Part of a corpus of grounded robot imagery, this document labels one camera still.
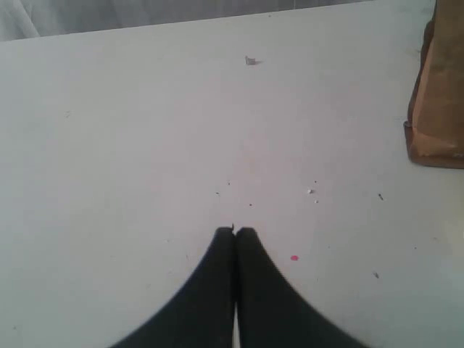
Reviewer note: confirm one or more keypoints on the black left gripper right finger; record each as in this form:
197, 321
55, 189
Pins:
270, 312

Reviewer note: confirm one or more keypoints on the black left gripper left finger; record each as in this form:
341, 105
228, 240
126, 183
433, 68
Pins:
201, 313

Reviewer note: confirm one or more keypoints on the brown pouch with orange label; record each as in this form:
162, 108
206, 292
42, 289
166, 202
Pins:
434, 125

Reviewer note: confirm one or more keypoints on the small white paper scrap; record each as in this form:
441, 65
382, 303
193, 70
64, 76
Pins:
252, 61

